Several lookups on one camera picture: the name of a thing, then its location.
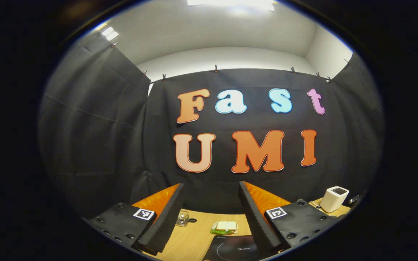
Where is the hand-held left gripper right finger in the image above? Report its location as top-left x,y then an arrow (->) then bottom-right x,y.
238,181 -> 340,256

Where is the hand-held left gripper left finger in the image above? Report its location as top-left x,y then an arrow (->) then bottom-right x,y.
82,183 -> 187,256

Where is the black induction cooktop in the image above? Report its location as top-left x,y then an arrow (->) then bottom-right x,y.
202,235 -> 264,261

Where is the small white plate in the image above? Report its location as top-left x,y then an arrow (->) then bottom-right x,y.
211,221 -> 238,235

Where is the white box-shaped appliance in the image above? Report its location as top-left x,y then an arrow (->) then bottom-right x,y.
320,186 -> 350,213

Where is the black backdrop cloth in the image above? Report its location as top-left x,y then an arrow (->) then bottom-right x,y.
38,33 -> 385,225

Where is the row of cloth clips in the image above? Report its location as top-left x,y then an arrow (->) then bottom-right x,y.
111,42 -> 351,84

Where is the small ceiling light panel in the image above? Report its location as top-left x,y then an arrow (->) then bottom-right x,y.
101,26 -> 119,41

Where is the large ceiling light panel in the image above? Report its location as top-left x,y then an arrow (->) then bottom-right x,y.
187,0 -> 275,12

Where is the small metal wire rack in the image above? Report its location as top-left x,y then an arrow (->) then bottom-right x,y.
175,210 -> 190,227

